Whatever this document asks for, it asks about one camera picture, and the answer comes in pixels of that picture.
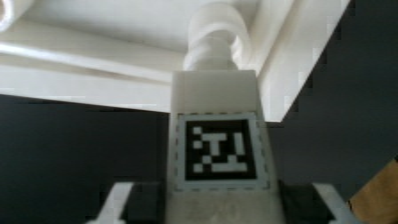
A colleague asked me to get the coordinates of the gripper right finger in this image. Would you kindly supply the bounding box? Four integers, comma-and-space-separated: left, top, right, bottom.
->
312, 183, 364, 224

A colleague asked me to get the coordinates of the white square tabletop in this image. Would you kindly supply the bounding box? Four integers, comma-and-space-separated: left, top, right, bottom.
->
0, 0, 351, 122

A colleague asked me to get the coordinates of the white table leg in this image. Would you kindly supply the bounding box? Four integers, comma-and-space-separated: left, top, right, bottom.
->
165, 2, 285, 224

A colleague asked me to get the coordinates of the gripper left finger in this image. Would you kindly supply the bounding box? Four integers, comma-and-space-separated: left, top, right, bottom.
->
85, 182, 134, 224

